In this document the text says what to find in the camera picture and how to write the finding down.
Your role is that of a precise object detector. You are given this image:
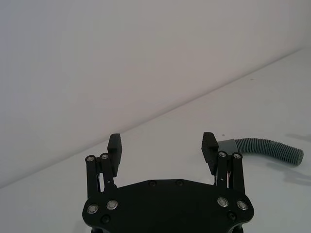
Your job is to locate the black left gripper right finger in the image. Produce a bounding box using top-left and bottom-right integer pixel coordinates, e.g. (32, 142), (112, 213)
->
(201, 132), (245, 193)

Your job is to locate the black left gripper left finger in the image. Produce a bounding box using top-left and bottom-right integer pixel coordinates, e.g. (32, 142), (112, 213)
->
(85, 133), (122, 198)

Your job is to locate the grey corrugated hose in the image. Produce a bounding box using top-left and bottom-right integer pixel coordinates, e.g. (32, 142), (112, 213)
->
(218, 137), (305, 167)

